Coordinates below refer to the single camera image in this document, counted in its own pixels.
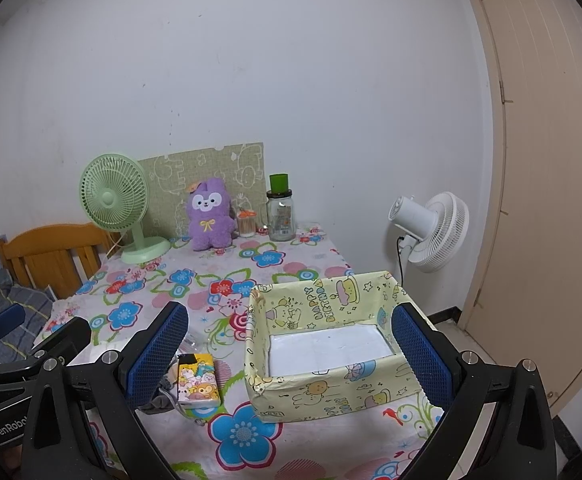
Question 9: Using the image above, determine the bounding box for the cartoon tissue pack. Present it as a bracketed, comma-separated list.
[177, 353, 221, 410]

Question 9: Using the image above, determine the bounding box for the plaid blue bedding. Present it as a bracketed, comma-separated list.
[0, 268, 54, 364]

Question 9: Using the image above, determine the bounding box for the wooden chair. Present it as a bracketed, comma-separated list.
[0, 223, 120, 299]

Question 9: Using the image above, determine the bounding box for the floral tablecloth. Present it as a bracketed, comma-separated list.
[41, 226, 442, 479]

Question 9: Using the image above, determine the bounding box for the beige door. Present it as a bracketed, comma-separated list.
[462, 0, 582, 413]

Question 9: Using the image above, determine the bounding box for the green desk fan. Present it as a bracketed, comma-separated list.
[78, 153, 171, 264]

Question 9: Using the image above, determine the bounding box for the purple plush toy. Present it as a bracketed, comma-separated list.
[187, 177, 237, 252]

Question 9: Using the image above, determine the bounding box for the yellow cartoon storage box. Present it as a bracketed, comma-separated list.
[244, 272, 421, 422]

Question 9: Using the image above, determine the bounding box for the cotton swab container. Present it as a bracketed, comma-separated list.
[236, 209, 257, 237]

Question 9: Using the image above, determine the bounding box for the white standing fan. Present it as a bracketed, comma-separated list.
[387, 192, 470, 282]

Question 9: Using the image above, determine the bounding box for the glass mason jar mug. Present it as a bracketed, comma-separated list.
[265, 174, 297, 242]

